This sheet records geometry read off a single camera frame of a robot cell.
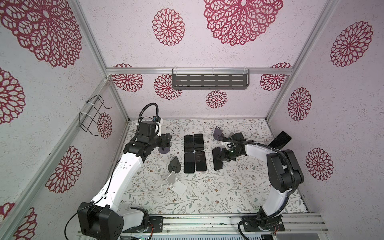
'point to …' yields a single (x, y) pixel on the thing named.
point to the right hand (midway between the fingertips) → (218, 156)
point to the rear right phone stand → (228, 134)
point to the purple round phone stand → (164, 150)
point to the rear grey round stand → (217, 133)
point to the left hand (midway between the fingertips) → (164, 138)
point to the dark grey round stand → (174, 165)
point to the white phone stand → (175, 184)
